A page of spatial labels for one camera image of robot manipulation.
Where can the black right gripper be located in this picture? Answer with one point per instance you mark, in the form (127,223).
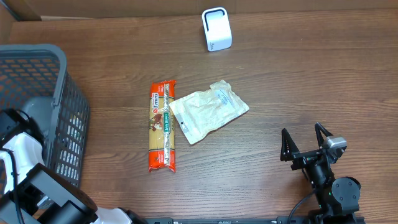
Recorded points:
(307,158)

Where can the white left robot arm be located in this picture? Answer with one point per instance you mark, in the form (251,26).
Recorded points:
(36,194)

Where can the clear plastic pouch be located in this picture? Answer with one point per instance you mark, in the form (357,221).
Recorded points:
(202,112)

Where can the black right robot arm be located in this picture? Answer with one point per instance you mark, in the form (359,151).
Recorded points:
(338,198)

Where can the white barcode scanner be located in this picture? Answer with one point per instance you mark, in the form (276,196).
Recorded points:
(217,29)

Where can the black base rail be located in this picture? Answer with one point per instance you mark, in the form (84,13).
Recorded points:
(278,220)

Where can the grey plastic mesh basket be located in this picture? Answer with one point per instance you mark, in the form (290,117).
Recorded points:
(35,80)

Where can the orange spaghetti packet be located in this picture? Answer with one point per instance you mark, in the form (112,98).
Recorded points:
(162,126)

